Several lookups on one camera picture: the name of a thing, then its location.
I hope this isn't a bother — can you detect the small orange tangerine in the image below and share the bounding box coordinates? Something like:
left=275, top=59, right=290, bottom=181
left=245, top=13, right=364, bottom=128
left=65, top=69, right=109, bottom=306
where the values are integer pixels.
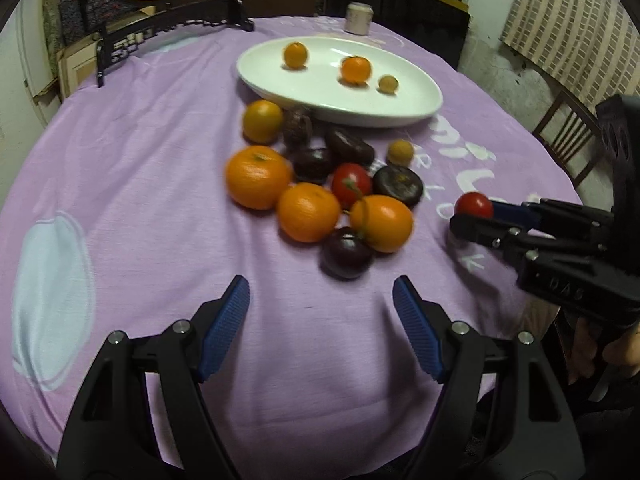
left=340, top=55, right=373, bottom=86

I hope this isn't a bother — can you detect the dark oblong fruit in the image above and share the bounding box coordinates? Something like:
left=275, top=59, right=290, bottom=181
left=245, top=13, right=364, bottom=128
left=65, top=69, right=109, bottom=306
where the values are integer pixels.
left=291, top=148, right=335, bottom=184
left=324, top=128, right=376, bottom=167

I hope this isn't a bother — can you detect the small orange kumquat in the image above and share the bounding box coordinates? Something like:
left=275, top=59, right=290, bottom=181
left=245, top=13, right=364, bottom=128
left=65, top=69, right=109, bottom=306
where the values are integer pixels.
left=282, top=42, right=308, bottom=70

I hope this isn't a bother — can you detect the wooden chair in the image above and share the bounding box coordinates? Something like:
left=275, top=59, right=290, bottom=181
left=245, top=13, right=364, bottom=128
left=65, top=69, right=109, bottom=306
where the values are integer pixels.
left=532, top=90, right=609, bottom=189

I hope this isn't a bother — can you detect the dark purple plum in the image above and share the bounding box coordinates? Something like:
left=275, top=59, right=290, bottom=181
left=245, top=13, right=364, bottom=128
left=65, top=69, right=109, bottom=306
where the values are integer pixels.
left=319, top=227, right=374, bottom=280

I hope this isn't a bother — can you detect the white ceramic jar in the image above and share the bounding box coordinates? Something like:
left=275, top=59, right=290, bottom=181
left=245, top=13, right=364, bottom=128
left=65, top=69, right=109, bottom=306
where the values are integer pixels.
left=344, top=2, right=374, bottom=35

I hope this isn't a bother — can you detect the cardboard piece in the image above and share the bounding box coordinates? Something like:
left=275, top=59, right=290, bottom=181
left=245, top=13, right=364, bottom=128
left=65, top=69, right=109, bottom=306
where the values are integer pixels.
left=25, top=35, right=102, bottom=107

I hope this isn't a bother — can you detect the purple tablecloth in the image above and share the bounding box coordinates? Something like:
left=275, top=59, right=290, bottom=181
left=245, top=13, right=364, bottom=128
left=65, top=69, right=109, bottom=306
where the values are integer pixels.
left=0, top=15, right=587, bottom=472

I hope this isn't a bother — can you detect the person's right hand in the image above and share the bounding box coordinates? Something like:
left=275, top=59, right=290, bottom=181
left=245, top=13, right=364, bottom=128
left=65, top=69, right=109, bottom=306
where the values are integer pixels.
left=569, top=316, right=640, bottom=386

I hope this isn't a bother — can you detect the small red tomato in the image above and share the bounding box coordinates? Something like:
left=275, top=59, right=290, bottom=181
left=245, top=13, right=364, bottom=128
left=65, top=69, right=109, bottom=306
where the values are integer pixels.
left=454, top=192, right=494, bottom=219

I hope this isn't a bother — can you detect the brown wrinkled fruit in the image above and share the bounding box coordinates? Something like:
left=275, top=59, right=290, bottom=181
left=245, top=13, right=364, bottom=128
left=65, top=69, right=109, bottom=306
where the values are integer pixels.
left=282, top=106, right=315, bottom=153

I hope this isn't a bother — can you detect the large orange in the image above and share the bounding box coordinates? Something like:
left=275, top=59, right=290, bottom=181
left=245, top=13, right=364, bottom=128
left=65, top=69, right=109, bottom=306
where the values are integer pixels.
left=349, top=195, right=415, bottom=254
left=277, top=183, right=341, bottom=243
left=225, top=145, right=293, bottom=211

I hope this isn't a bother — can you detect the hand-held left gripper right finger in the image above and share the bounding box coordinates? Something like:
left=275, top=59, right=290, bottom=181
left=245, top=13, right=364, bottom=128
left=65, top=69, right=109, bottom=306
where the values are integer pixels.
left=392, top=275, right=586, bottom=480

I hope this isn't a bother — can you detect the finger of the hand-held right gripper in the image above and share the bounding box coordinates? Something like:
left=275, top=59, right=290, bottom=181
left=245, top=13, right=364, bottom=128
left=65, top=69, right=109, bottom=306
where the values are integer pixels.
left=448, top=213, right=608, bottom=267
left=491, top=198, right=616, bottom=242

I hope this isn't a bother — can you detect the red tomato with stem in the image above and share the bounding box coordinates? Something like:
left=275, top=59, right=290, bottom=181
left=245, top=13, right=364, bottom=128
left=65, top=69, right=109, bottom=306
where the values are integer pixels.
left=330, top=162, right=373, bottom=210

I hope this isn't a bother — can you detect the yellow-orange citrus fruit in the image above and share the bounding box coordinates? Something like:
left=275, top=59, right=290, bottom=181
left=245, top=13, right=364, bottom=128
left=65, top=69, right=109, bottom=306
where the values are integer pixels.
left=242, top=99, right=284, bottom=144

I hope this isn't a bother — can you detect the black cabinet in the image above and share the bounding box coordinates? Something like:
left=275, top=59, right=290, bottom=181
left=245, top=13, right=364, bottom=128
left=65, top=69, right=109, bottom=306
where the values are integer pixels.
left=324, top=0, right=472, bottom=70

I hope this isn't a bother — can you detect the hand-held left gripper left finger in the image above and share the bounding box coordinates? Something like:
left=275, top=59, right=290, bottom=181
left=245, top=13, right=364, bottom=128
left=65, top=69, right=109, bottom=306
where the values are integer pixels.
left=56, top=275, right=251, bottom=480

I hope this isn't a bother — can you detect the dark flat round fruit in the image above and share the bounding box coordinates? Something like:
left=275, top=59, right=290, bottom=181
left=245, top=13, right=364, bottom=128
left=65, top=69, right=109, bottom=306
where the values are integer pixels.
left=372, top=165, right=424, bottom=208

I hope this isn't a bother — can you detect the white oval plate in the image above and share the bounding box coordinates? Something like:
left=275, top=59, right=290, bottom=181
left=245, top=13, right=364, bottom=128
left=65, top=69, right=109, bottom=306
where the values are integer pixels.
left=236, top=36, right=444, bottom=128

